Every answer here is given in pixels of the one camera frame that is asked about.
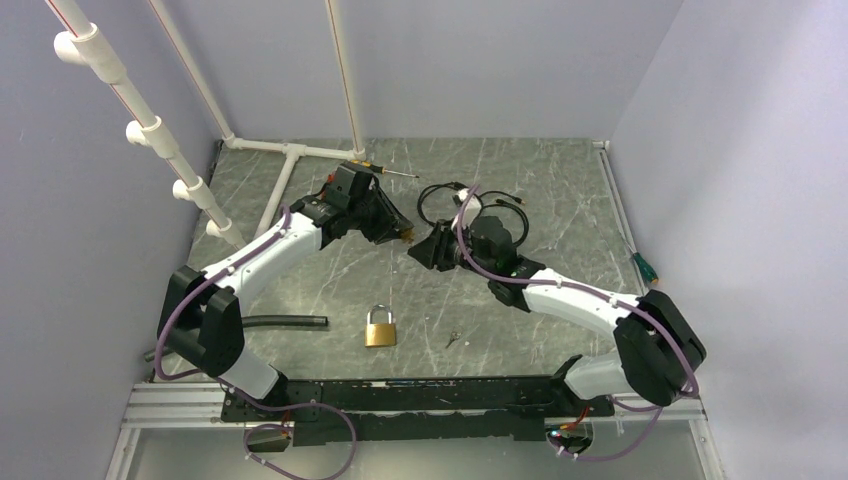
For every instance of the green handled screwdriver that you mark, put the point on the green handled screwdriver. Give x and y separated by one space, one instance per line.
646 271

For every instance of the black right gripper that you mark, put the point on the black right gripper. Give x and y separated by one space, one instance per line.
435 251

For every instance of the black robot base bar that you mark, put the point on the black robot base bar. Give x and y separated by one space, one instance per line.
519 407

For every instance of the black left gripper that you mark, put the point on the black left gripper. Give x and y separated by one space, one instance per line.
384 231

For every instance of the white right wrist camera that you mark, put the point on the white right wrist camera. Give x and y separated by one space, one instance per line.
470 206

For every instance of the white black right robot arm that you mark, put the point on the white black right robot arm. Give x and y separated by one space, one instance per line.
656 351

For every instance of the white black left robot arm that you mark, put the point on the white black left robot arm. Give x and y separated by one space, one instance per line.
202 315

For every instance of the yellow black screwdriver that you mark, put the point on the yellow black screwdriver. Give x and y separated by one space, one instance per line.
383 170

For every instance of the large brass padlock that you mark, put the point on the large brass padlock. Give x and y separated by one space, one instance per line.
380 330

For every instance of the small silver key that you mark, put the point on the small silver key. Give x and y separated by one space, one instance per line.
454 336

